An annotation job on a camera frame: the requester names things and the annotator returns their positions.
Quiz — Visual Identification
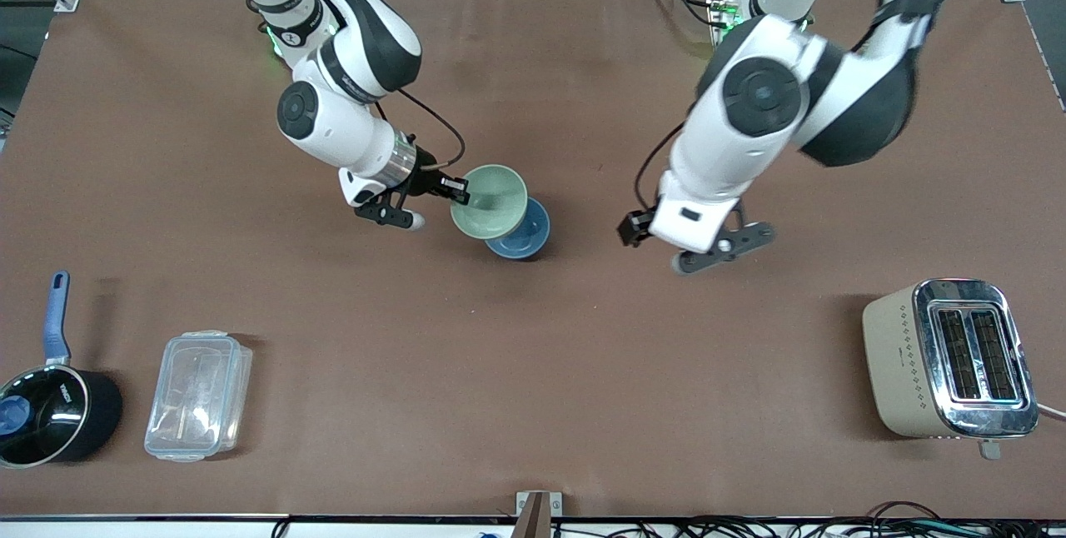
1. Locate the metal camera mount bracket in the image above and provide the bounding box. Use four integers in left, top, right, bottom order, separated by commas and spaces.
515, 491, 563, 538

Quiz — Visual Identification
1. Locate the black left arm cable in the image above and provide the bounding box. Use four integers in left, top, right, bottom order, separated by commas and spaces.
634, 122, 692, 212

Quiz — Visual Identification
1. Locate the beige chrome toaster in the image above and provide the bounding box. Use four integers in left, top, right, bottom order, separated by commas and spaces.
862, 277, 1040, 461

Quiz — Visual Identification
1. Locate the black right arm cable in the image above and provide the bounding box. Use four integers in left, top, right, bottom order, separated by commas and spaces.
376, 87, 466, 170

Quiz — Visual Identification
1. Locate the brown table cover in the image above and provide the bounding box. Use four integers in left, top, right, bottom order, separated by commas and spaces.
0, 0, 1066, 521

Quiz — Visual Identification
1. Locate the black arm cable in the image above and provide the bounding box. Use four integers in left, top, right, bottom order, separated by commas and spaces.
376, 87, 466, 170
634, 122, 692, 212

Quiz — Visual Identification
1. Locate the blue bowl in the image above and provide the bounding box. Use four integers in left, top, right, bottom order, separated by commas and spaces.
485, 197, 551, 261

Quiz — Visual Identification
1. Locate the black cable bundle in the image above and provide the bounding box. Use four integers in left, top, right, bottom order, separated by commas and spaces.
550, 501, 1066, 538

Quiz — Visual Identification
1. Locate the glass lid blue knob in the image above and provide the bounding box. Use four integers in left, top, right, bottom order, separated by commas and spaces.
0, 366, 89, 466

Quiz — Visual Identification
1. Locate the black saucepan blue handle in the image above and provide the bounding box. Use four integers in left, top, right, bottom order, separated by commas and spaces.
0, 271, 124, 470

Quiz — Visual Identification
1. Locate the clear plastic food container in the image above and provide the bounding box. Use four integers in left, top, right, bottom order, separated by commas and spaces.
144, 331, 253, 463

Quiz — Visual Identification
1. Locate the light green bowl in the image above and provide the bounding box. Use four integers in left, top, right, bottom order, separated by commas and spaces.
450, 164, 529, 241

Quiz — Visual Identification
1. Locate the green-lit left base board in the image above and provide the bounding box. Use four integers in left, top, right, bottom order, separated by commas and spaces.
707, 0, 744, 46

